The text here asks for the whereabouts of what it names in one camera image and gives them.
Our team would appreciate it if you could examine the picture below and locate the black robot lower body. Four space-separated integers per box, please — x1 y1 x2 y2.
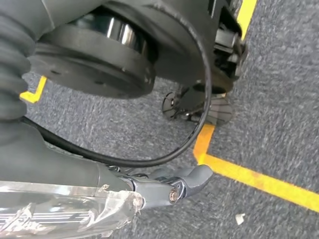
27 0 248 127

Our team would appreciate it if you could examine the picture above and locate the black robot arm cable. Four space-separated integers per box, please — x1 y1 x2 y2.
20 1 213 168

